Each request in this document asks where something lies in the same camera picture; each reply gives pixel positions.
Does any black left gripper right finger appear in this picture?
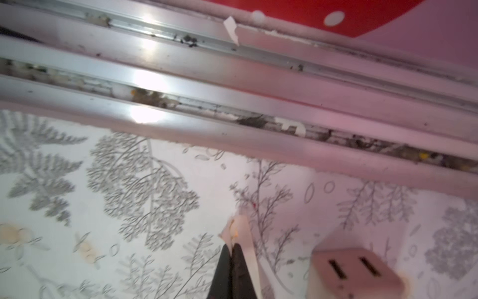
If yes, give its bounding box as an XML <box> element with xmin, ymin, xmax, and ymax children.
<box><xmin>232</xmin><ymin>244</ymin><xmax>258</xmax><ymax>299</ymax></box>

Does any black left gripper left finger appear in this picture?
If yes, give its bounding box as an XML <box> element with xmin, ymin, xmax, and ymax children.
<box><xmin>206</xmin><ymin>245</ymin><xmax>233</xmax><ymax>299</ymax></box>

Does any beige ribbon pile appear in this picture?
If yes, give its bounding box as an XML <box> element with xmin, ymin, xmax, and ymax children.
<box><xmin>219</xmin><ymin>214</ymin><xmax>271</xmax><ymax>299</ymax></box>

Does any small brown ribbon spool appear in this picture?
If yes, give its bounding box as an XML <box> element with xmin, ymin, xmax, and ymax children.
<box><xmin>306</xmin><ymin>248</ymin><xmax>406</xmax><ymax>299</ymax></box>

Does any aluminium left side rail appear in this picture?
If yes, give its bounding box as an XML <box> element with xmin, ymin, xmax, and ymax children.
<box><xmin>1</xmin><ymin>1</ymin><xmax>478</xmax><ymax>199</ymax></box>

